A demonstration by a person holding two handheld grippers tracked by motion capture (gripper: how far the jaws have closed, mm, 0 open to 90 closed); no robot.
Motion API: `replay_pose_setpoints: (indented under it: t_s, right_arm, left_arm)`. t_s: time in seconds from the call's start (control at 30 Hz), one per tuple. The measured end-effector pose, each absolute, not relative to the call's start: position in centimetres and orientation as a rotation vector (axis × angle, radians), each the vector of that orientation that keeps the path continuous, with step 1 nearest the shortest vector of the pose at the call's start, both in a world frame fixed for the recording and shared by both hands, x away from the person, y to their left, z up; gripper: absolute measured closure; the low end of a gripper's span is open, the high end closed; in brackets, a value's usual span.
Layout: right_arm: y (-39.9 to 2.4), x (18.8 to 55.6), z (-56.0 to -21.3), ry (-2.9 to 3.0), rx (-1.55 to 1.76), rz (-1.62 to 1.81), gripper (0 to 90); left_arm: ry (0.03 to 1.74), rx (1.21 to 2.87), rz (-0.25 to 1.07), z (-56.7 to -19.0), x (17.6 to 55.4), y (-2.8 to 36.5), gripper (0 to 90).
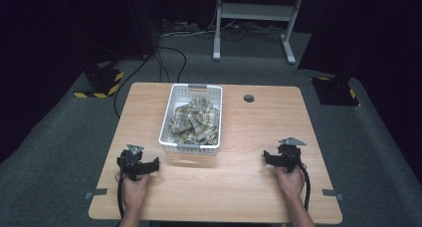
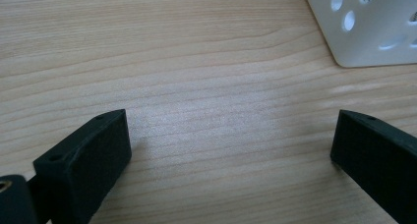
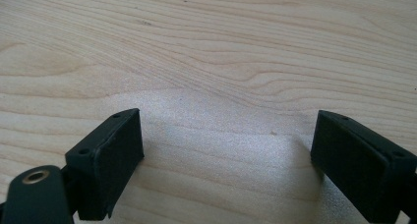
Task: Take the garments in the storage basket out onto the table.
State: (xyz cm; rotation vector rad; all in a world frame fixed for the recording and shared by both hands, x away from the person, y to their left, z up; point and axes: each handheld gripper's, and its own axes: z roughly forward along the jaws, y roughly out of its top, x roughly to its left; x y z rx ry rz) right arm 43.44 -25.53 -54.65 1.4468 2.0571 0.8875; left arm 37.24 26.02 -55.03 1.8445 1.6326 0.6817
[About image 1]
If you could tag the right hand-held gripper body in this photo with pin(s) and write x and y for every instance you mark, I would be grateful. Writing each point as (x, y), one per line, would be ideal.
(290, 155)

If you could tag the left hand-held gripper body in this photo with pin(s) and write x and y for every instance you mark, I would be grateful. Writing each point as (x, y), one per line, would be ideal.
(131, 160)

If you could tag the white plastic basket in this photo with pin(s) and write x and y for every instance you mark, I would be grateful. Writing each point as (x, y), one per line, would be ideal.
(172, 114)

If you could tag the plaid cloth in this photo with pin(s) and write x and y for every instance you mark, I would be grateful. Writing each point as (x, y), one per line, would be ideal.
(195, 122)

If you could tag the person's left hand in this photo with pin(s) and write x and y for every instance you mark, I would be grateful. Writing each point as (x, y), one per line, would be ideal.
(134, 190)

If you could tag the person's right hand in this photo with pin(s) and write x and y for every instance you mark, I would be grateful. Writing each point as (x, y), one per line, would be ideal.
(291, 183)

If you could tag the black yellow striped base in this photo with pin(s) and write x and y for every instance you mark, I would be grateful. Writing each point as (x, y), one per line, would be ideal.
(335, 92)
(103, 82)

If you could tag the grey metal stand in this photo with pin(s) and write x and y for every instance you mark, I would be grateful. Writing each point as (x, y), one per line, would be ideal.
(255, 12)

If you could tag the grey table edge bracket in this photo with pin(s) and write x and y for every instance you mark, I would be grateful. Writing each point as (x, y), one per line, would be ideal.
(97, 192)
(331, 193)

